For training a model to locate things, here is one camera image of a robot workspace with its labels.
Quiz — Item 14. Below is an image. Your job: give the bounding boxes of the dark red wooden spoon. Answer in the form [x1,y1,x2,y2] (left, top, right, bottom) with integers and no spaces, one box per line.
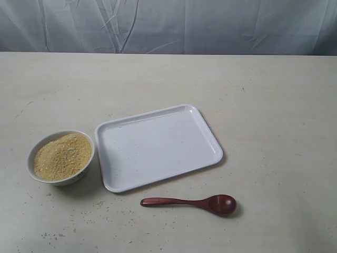
[140,194,237,216]

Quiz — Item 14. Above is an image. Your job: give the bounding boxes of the yellowish grain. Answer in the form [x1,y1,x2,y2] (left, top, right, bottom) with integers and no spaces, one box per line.
[33,133,93,182]

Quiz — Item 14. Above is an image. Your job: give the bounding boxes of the white rectangular plastic tray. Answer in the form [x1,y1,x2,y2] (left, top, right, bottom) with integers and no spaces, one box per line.
[95,104,224,193]

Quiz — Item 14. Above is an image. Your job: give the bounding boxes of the white ceramic bowl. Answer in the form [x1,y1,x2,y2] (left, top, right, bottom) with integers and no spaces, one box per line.
[27,129,95,187]

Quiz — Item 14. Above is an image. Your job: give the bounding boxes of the grey wrinkled backdrop curtain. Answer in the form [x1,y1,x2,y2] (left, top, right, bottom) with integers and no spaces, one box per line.
[1,1,336,55]

